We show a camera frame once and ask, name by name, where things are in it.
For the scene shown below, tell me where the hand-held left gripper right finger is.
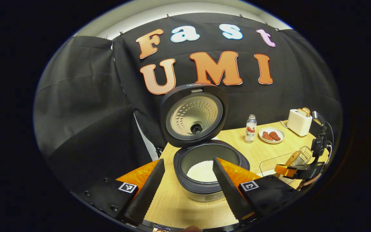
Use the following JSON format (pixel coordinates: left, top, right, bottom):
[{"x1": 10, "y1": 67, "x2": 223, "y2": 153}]
[{"x1": 212, "y1": 157, "x2": 297, "y2": 223}]

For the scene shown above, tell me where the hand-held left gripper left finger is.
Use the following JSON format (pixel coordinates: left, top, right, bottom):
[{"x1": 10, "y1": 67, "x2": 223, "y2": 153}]
[{"x1": 71, "y1": 159, "x2": 166, "y2": 226}]

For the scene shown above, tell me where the wooden spoon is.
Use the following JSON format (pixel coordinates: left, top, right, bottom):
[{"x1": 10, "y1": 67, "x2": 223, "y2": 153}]
[{"x1": 284, "y1": 150, "x2": 302, "y2": 167}]

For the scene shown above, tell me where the white rice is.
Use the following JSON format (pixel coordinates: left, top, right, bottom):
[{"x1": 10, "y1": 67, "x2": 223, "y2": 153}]
[{"x1": 186, "y1": 160, "x2": 219, "y2": 183}]

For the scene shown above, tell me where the black rice cooker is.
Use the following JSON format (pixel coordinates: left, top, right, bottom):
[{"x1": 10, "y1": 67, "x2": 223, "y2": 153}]
[{"x1": 160, "y1": 83, "x2": 251, "y2": 202}]

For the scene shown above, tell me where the clear plastic rice container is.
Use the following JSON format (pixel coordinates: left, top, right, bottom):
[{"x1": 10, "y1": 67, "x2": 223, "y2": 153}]
[{"x1": 259, "y1": 152, "x2": 299, "y2": 186}]

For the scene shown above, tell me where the white toaster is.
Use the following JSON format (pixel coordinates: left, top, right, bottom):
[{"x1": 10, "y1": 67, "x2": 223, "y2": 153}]
[{"x1": 286, "y1": 109, "x2": 313, "y2": 137}]

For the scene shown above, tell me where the white round plate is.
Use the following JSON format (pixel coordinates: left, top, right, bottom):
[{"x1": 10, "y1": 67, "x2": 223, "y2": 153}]
[{"x1": 259, "y1": 127, "x2": 285, "y2": 144}]

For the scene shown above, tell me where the small clear drink bottle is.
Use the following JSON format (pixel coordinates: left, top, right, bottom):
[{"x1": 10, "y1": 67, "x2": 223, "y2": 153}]
[{"x1": 244, "y1": 114, "x2": 257, "y2": 143}]

